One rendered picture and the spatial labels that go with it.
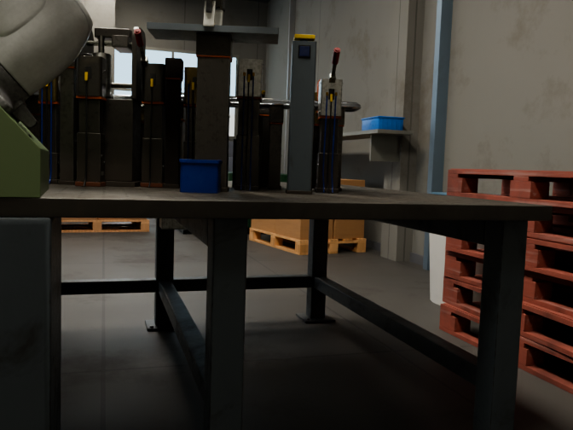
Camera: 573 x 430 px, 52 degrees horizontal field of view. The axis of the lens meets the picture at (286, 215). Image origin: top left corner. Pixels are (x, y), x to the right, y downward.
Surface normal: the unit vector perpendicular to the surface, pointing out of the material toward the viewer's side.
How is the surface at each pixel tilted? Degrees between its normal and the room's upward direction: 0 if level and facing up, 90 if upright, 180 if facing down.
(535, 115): 90
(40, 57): 114
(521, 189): 90
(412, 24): 90
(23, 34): 83
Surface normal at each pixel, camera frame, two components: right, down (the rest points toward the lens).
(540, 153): -0.95, -0.01
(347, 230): 0.50, 0.09
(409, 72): 0.29, 0.09
